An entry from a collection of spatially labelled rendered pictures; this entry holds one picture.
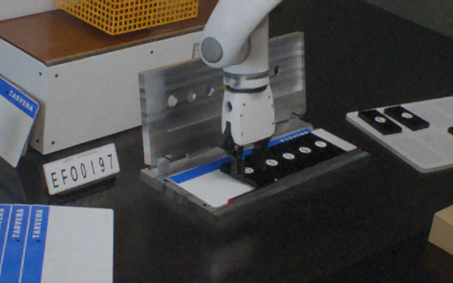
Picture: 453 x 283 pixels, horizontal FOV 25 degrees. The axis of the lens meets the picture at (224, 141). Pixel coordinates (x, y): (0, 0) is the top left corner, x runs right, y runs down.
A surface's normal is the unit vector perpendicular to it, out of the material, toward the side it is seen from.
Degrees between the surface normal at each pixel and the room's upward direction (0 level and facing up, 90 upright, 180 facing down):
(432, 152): 0
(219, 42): 90
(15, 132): 69
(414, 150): 0
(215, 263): 0
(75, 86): 90
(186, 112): 76
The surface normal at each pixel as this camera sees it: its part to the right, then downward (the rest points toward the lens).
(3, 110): -0.66, -0.12
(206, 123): 0.71, 0.17
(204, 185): 0.12, -0.89
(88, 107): 0.70, 0.40
